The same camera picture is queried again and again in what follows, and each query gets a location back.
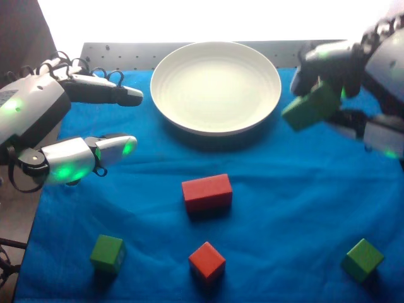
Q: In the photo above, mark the blue cloth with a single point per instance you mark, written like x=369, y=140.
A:
x=268, y=189

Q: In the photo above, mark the black metal stand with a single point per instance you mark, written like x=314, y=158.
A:
x=8, y=268

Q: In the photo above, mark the tall red block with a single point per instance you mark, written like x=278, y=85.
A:
x=206, y=192

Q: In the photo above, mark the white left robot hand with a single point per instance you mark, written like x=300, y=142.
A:
x=31, y=98

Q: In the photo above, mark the tall green block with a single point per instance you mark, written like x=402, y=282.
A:
x=311, y=109

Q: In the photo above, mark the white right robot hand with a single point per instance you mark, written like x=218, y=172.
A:
x=385, y=63

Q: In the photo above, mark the red cube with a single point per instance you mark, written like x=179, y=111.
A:
x=206, y=260

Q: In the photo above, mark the white round plate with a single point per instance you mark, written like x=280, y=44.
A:
x=214, y=88

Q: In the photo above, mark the green cube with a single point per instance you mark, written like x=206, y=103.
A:
x=363, y=260
x=105, y=252

